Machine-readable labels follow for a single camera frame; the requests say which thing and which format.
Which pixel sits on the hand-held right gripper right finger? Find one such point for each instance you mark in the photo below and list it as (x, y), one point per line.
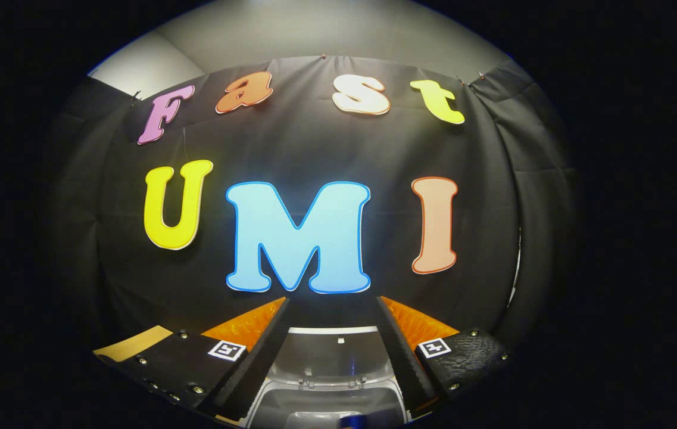
(403, 363)

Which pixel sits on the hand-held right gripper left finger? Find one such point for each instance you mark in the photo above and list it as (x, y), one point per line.
(255, 369)

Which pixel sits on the white desktop garbage bin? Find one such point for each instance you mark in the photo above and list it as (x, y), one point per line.
(326, 357)

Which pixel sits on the black backdrop cloth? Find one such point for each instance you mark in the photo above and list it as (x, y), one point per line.
(314, 149)

